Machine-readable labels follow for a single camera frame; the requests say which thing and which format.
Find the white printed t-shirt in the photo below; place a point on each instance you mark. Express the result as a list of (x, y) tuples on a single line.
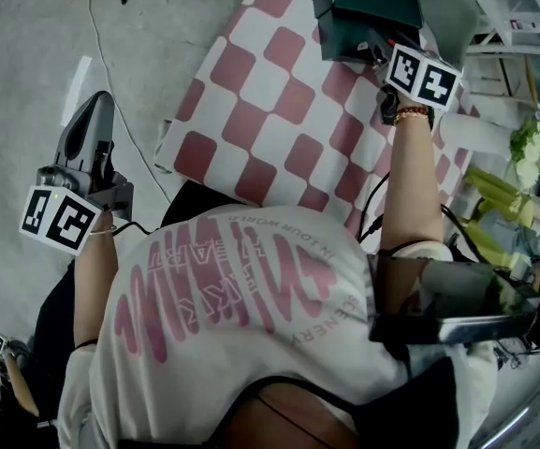
[(232, 316)]

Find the pink and white checkered cloth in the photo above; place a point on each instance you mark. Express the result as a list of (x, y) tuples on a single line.
[(293, 105)]

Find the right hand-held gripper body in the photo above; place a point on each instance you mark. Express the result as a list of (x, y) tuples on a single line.
[(421, 77)]

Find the white flower bouquet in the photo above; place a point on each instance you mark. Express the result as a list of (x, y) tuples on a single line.
[(538, 138)]

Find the black chest-mounted tablet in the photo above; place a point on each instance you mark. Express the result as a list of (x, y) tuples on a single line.
[(452, 297)]

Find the person's right forearm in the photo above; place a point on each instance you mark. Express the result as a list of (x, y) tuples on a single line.
[(410, 180)]

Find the thin silver bangle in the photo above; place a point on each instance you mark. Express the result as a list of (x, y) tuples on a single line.
[(102, 230)]

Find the another person's forearm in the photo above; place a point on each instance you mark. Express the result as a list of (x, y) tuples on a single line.
[(19, 386)]

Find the dark green box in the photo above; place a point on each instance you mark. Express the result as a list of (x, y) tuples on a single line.
[(368, 12)]

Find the person's left forearm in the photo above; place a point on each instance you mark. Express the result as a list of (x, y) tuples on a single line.
[(94, 288)]

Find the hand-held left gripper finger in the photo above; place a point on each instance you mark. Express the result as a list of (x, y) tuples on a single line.
[(70, 150)]

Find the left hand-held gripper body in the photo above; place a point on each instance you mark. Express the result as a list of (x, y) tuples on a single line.
[(61, 218)]

